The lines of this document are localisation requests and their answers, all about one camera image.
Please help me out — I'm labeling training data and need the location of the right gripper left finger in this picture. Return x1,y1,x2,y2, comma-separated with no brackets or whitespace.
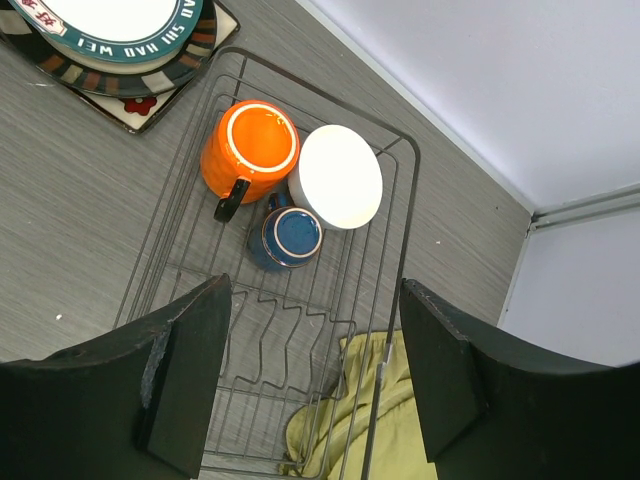
1,274,232,479

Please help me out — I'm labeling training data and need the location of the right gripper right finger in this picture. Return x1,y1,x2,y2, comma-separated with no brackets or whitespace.
399,279,639,479

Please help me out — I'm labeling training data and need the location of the small blue cup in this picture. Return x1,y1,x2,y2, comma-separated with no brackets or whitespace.
247,192,323,271

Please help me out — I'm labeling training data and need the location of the white ribbed bowl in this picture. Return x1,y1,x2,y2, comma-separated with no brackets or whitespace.
288,125,383,230

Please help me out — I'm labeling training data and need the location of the orange mug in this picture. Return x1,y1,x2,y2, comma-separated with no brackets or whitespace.
200,100,301,222

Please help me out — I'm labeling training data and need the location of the square floral plate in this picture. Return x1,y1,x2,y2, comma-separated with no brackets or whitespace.
0,0,241,135

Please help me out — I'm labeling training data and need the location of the green rimmed white plate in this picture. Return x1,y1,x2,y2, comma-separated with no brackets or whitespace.
9,0,204,64

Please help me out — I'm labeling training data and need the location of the olive green cloth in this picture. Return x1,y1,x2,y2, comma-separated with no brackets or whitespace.
280,330,437,479

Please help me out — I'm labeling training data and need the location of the right aluminium frame post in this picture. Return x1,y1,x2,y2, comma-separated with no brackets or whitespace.
529,184,639,232

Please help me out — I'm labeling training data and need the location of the black wire dish rack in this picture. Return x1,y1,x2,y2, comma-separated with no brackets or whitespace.
115,46,421,479

